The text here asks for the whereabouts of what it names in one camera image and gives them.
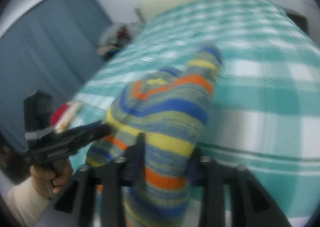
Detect dark wooden nightstand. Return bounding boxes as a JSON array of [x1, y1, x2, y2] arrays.
[[285, 9, 309, 35]]

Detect left hand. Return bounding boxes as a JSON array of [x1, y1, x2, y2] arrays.
[[30, 159, 73, 199]]

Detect teal plaid bed cover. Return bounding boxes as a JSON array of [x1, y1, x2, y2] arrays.
[[74, 0, 319, 226]]

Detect blue curtain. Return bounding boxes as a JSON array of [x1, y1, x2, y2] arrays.
[[1, 0, 111, 152]]

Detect folded red and beige clothes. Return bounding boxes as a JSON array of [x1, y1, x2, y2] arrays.
[[49, 101, 84, 134]]

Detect pile of clothes on nightstand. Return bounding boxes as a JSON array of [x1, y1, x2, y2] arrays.
[[96, 22, 144, 62]]

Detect left forearm cream sleeve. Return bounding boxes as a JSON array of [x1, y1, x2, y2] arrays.
[[3, 177, 50, 226]]

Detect striped knit sweater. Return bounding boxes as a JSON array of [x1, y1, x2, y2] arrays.
[[86, 45, 222, 226]]

